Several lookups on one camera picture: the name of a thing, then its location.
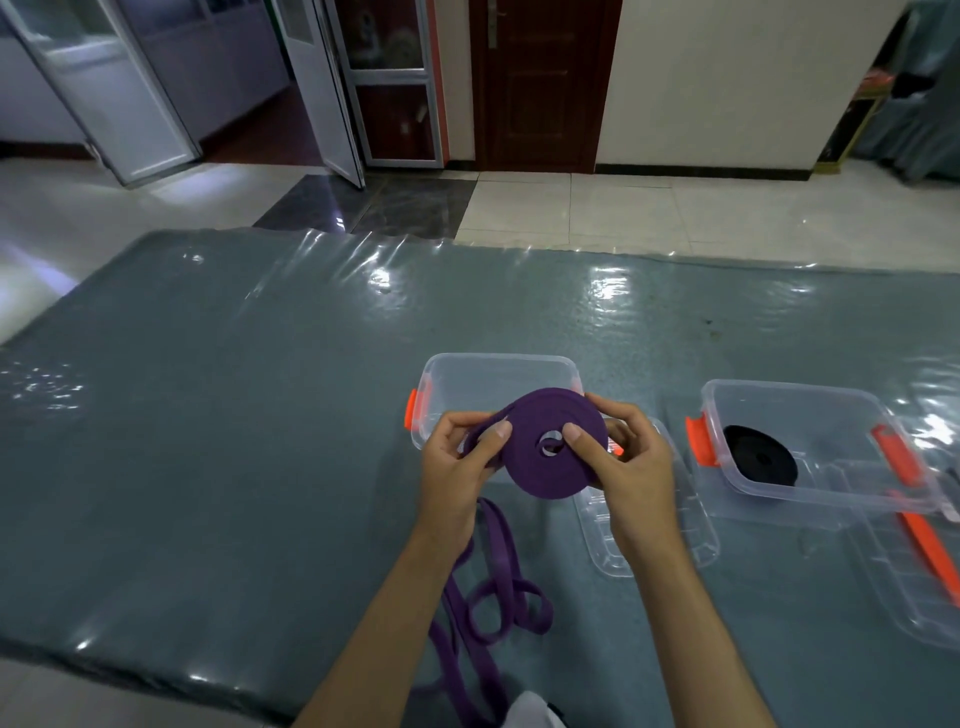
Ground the dark brown wooden door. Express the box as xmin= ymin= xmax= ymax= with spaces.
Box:
xmin=469 ymin=0 xmax=623 ymax=174

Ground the teal curtain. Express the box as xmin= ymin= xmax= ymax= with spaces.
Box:
xmin=855 ymin=0 xmax=960 ymax=183

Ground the white framed glass door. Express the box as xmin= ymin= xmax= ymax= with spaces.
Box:
xmin=327 ymin=0 xmax=445 ymax=168
xmin=271 ymin=0 xmax=367 ymax=189
xmin=0 ymin=0 xmax=202 ymax=189

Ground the black webbing strap roll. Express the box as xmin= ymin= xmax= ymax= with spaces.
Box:
xmin=721 ymin=424 xmax=801 ymax=488

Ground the small clear plastic box lid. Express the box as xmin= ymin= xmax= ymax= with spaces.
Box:
xmin=573 ymin=416 xmax=722 ymax=579

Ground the yellow framed stand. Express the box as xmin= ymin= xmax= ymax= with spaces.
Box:
xmin=815 ymin=69 xmax=894 ymax=168

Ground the person's left forearm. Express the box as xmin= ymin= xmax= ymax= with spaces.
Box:
xmin=292 ymin=525 xmax=478 ymax=728

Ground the clear plastic box, black roll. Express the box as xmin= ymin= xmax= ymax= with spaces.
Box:
xmin=684 ymin=378 xmax=955 ymax=531

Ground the empty clear plastic storage box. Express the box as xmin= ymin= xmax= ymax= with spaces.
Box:
xmin=404 ymin=353 xmax=587 ymax=452

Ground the clear lid with orange latch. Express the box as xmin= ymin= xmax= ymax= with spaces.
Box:
xmin=838 ymin=465 xmax=960 ymax=651

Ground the person's white garment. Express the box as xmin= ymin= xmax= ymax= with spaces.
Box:
xmin=505 ymin=689 xmax=569 ymax=728

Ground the teal tablecloth with clear cover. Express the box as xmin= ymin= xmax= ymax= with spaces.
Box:
xmin=0 ymin=228 xmax=960 ymax=728

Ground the person's left hand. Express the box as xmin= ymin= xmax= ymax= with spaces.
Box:
xmin=417 ymin=408 xmax=519 ymax=546

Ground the person's right hand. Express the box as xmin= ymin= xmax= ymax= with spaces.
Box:
xmin=561 ymin=397 xmax=681 ymax=561

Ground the person's right forearm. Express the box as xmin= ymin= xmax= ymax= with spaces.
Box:
xmin=610 ymin=536 xmax=778 ymax=728

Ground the purple webbing strap roll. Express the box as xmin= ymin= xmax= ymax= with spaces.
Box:
xmin=411 ymin=387 xmax=611 ymax=728

